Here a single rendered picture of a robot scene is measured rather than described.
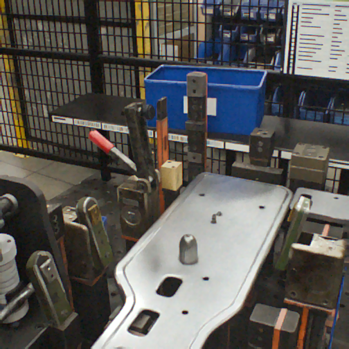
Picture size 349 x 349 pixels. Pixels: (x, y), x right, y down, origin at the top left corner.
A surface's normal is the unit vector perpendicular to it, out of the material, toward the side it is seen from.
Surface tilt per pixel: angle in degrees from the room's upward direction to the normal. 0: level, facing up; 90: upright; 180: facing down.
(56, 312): 78
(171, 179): 90
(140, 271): 0
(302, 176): 88
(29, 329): 0
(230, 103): 90
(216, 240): 0
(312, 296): 90
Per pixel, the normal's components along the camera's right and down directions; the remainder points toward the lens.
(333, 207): -0.02, -0.89
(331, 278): -0.41, 0.42
